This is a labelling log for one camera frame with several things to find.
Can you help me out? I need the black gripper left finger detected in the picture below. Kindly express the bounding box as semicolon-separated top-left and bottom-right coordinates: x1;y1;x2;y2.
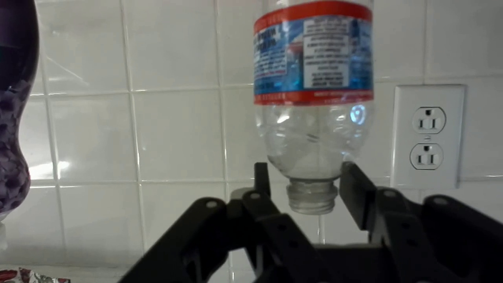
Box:
119;162;337;283

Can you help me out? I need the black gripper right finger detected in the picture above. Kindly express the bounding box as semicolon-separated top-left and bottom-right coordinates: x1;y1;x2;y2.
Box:
339;161;503;283

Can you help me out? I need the white wall outlet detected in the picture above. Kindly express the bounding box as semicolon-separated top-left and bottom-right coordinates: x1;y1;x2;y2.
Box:
391;84;469;191

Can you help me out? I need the clear plastic water bottle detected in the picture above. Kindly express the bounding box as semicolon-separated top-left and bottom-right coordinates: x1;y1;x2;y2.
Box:
252;0;376;217

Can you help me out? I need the purple dish soap bottle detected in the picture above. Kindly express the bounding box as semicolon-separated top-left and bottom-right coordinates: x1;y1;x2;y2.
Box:
0;0;42;224

